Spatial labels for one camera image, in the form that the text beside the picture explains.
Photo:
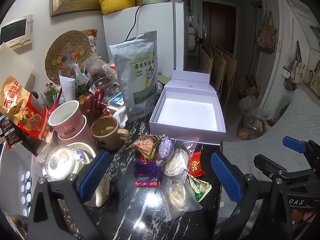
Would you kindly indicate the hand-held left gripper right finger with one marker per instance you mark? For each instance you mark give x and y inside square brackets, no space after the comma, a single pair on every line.
[226,180]

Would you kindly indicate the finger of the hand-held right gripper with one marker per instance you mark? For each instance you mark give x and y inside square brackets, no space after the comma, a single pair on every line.
[271,166]
[293,143]

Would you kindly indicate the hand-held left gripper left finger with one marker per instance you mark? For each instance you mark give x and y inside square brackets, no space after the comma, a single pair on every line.
[96,173]

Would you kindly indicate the green white packet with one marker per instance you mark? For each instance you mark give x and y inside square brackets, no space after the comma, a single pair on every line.
[201,187]

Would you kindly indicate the red candy packet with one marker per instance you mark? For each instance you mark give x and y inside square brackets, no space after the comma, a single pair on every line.
[195,166]

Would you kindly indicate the clear bag with cream item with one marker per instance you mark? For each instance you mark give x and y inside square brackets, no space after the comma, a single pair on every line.
[177,195]

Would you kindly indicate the brown cereal packet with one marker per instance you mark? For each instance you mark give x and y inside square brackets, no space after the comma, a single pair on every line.
[146,145]

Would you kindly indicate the purple tassel sachet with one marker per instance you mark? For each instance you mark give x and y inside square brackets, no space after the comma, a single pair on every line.
[165,150]

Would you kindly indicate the lavender box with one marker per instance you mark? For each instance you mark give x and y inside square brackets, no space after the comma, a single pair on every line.
[185,110]

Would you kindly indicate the person's right hand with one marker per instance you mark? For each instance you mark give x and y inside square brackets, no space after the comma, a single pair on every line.
[303,215]

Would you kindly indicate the cream ceramic piece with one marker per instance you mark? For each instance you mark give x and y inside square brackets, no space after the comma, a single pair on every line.
[100,192]

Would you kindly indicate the white embossed cover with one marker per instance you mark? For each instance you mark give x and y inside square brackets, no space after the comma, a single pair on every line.
[280,130]

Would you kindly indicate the green bag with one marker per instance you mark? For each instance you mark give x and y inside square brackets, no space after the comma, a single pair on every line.
[285,111]

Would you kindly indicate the white lidded tea bowl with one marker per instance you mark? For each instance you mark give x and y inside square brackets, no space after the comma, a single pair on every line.
[62,165]

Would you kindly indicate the brown mug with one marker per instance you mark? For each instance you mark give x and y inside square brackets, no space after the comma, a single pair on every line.
[110,137]

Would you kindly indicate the pink patterned cup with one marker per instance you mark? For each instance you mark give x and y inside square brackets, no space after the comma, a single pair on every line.
[86,135]

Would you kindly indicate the open cardboard box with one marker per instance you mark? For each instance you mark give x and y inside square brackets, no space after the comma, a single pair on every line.
[251,127]

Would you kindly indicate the pink paper cup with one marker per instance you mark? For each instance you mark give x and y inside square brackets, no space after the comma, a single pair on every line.
[67,127]

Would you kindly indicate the clear plastic bag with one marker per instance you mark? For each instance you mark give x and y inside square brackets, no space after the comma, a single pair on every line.
[247,104]

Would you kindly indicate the crumpled white tissue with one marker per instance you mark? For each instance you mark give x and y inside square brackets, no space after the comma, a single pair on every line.
[121,117]

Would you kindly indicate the cream tote bag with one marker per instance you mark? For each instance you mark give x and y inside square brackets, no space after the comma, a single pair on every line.
[315,75]
[297,67]

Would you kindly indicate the brown paper bag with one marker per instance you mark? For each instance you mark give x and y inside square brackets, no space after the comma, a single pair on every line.
[248,86]

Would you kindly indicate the row of white vials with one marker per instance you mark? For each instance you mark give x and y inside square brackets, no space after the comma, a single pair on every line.
[25,192]

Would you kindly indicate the red scissors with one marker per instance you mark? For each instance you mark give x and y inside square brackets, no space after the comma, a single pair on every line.
[98,97]

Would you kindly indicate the blue white packet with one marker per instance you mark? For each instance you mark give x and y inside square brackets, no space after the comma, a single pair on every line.
[116,100]

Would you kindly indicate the white box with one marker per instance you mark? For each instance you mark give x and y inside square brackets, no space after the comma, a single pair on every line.
[10,180]

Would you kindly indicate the black packet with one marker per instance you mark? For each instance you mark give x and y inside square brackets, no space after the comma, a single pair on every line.
[10,130]

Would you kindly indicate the red orange snack bag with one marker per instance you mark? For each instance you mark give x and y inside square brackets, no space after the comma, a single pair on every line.
[15,97]

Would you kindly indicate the patterned tote bag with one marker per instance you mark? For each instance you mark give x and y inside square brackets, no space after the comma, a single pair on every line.
[268,35]

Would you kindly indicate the olive paper sheet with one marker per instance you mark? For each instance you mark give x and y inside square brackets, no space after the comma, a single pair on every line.
[165,78]

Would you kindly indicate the silver stand-up pouch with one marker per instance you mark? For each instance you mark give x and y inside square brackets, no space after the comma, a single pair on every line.
[135,55]

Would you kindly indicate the red white packet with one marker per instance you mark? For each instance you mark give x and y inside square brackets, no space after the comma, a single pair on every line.
[91,40]

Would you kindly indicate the white plastic board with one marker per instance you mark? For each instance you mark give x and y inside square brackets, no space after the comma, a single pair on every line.
[15,62]

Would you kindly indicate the dark brown door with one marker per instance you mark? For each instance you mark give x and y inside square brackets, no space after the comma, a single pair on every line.
[220,25]

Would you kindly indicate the white fridge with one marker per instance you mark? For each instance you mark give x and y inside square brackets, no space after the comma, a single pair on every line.
[150,17]

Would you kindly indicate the white wall intercom panel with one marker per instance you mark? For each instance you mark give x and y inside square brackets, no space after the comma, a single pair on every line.
[15,30]

